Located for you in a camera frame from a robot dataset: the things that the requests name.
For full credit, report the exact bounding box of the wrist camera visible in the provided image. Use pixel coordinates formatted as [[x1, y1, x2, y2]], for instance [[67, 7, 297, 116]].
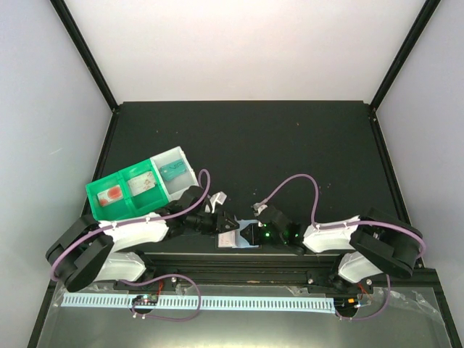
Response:
[[204, 191, 227, 213], [252, 202, 268, 216]]

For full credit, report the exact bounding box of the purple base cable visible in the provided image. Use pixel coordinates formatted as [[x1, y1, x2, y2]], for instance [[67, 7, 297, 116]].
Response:
[[335, 273, 392, 323], [130, 273, 202, 322]]

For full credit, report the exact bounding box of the clear white bin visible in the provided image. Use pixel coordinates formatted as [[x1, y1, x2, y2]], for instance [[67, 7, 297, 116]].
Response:
[[149, 146, 198, 202]]

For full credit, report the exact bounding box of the black frame post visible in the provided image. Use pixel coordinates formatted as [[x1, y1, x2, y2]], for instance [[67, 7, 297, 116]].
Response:
[[370, 0, 441, 111], [50, 0, 118, 112]]

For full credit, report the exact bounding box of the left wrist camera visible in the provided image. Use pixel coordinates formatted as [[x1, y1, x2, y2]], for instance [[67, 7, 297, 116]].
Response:
[[204, 191, 227, 213]]

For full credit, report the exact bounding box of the white floral card in bin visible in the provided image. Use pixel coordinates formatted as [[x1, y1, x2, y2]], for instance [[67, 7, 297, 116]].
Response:
[[127, 170, 157, 196]]

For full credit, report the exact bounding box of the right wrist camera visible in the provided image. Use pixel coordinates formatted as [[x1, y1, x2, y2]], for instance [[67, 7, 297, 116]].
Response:
[[252, 202, 268, 216]]

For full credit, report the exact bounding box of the right black frame post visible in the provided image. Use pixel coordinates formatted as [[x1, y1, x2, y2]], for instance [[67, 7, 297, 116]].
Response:
[[370, 0, 441, 111]]

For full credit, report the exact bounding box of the green divided bin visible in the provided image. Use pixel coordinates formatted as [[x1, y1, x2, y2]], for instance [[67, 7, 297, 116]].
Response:
[[86, 159, 168, 220]]

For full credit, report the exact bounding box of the black aluminium rail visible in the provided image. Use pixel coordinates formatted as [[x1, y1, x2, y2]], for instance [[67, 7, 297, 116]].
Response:
[[141, 253, 341, 286]]

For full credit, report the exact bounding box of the red card in holder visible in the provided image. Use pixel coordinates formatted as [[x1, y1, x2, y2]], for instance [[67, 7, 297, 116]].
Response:
[[217, 231, 237, 248]]

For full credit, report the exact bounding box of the teal VIP card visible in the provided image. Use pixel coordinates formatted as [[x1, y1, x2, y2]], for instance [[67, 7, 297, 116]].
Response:
[[159, 159, 186, 182]]

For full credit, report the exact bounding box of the small circuit board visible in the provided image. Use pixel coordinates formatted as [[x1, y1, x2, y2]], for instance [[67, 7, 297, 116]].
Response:
[[132, 294, 158, 306]]

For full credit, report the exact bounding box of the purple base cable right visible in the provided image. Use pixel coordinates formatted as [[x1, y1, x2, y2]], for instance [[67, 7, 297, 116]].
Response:
[[335, 273, 392, 323]]

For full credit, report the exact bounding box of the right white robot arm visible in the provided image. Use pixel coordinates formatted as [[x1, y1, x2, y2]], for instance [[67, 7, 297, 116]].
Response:
[[239, 205, 426, 292]]

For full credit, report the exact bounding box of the left black frame post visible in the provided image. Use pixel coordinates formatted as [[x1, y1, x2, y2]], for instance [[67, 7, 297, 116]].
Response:
[[50, 0, 118, 112]]

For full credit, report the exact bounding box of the red circle card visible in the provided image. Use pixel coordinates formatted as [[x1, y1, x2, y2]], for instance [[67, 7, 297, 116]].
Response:
[[97, 185, 123, 207]]

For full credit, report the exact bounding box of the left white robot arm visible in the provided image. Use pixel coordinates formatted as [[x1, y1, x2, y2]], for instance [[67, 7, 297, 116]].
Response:
[[46, 186, 239, 292]]

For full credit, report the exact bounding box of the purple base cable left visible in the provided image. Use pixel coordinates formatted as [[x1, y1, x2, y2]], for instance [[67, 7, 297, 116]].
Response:
[[130, 273, 202, 322]]

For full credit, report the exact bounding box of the white slotted cable duct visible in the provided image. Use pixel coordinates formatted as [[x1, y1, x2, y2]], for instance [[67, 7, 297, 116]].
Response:
[[61, 293, 336, 314]]

